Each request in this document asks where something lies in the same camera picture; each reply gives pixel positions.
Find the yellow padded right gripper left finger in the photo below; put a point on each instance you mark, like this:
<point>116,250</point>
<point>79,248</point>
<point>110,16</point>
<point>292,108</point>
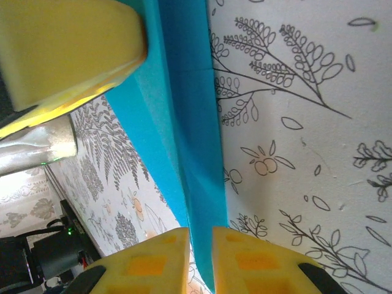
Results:
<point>147,266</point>

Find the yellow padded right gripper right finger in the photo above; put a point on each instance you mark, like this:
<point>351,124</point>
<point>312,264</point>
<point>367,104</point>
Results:
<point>254,266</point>

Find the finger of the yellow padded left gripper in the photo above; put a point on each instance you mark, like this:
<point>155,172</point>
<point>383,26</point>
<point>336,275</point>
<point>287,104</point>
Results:
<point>67,46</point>

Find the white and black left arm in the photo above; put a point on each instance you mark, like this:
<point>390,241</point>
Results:
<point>30,147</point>

